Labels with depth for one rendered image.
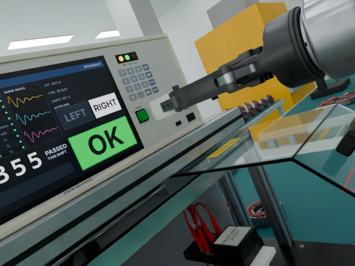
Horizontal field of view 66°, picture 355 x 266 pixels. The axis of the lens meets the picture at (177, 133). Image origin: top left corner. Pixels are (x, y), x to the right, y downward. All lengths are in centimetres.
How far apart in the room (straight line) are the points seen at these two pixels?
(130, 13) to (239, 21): 166
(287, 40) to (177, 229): 50
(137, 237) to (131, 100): 22
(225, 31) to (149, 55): 361
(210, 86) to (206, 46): 403
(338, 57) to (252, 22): 369
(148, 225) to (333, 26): 33
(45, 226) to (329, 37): 34
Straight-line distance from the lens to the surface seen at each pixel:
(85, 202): 38
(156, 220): 43
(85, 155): 42
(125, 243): 40
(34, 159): 39
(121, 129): 45
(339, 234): 78
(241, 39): 402
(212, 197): 76
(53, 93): 42
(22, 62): 43
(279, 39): 29
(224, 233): 55
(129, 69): 50
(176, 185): 54
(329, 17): 26
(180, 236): 68
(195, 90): 31
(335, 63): 27
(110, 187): 40
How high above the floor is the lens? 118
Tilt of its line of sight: 6 degrees down
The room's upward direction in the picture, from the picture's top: 23 degrees counter-clockwise
